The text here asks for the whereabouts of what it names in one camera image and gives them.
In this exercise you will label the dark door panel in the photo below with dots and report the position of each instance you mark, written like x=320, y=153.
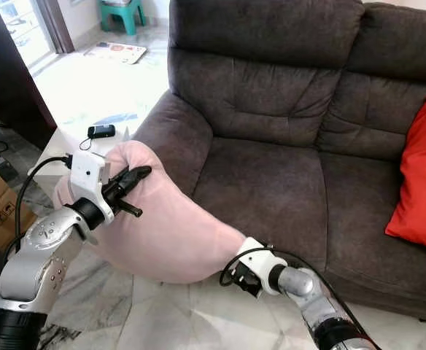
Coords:
x=9, y=65

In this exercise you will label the red pillow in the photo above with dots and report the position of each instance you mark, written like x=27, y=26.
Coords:
x=421, y=175

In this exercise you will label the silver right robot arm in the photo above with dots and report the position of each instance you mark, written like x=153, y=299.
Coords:
x=322, y=306

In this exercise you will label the small black device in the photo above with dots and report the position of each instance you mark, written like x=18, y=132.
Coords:
x=101, y=131

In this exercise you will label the pink pillow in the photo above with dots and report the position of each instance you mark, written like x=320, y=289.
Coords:
x=169, y=233

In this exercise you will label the green plastic stool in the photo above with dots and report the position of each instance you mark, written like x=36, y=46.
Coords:
x=122, y=13

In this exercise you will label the dark brown fabric sofa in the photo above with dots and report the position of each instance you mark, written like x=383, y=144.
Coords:
x=271, y=168

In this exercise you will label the brown cardboard box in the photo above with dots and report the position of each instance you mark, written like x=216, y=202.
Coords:
x=1, y=204

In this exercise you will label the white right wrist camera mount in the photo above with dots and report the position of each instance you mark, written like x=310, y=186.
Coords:
x=260, y=259

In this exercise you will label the brown curtain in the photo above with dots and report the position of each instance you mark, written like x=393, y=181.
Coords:
x=56, y=25

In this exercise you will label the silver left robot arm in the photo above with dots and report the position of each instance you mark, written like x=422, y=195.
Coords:
x=38, y=270

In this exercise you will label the printed floor mat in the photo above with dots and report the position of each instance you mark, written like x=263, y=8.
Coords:
x=114, y=52

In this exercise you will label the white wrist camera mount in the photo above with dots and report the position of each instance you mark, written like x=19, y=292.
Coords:
x=260, y=259
x=87, y=179

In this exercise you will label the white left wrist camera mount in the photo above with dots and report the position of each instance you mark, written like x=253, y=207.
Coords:
x=87, y=179

